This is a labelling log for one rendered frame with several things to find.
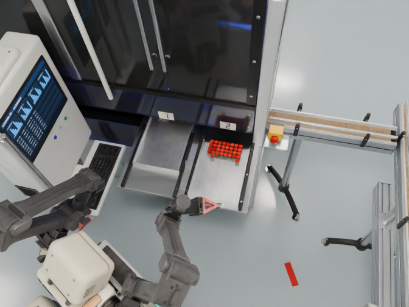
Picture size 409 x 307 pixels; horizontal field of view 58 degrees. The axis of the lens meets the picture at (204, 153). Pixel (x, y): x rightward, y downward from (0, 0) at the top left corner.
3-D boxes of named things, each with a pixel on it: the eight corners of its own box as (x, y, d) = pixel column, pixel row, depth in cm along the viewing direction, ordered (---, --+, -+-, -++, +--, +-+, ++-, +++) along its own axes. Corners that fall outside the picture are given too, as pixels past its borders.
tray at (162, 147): (152, 116, 218) (151, 112, 215) (195, 122, 213) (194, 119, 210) (133, 165, 201) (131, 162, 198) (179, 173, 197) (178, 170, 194)
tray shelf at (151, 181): (145, 116, 220) (144, 114, 218) (262, 136, 209) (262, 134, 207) (117, 187, 196) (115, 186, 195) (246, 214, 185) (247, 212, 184)
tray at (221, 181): (204, 141, 206) (203, 138, 203) (249, 150, 202) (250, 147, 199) (187, 196, 190) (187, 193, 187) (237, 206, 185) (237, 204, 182)
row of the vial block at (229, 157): (207, 153, 202) (207, 149, 198) (240, 159, 199) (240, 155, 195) (207, 157, 201) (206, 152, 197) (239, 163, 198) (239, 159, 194)
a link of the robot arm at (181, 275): (150, 306, 94) (184, 320, 96) (170, 254, 100) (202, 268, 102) (118, 293, 134) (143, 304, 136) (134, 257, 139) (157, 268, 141)
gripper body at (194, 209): (203, 212, 142) (185, 214, 139) (193, 216, 151) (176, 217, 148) (202, 196, 143) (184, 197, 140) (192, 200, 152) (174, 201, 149)
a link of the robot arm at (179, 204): (153, 225, 139) (173, 234, 141) (163, 218, 129) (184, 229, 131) (164, 197, 145) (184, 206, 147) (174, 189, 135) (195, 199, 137)
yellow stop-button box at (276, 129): (269, 128, 199) (270, 120, 193) (282, 131, 198) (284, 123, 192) (267, 140, 195) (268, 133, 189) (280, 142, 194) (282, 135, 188)
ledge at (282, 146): (266, 128, 211) (267, 126, 210) (290, 131, 209) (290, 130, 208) (263, 148, 204) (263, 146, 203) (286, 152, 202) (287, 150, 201)
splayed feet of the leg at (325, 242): (321, 236, 265) (325, 229, 253) (394, 251, 257) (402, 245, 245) (319, 247, 261) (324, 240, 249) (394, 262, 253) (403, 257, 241)
